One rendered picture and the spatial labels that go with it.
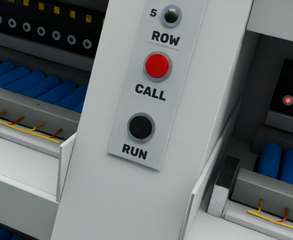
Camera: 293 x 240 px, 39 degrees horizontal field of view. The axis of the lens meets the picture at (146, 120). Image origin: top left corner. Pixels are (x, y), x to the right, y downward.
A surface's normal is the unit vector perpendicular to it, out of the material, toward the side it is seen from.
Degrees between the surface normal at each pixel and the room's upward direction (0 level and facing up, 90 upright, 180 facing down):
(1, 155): 19
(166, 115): 90
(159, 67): 90
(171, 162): 90
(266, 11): 109
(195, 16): 90
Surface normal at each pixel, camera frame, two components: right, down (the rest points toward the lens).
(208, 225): 0.15, -0.88
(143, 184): -0.29, 0.08
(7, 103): -0.34, 0.39
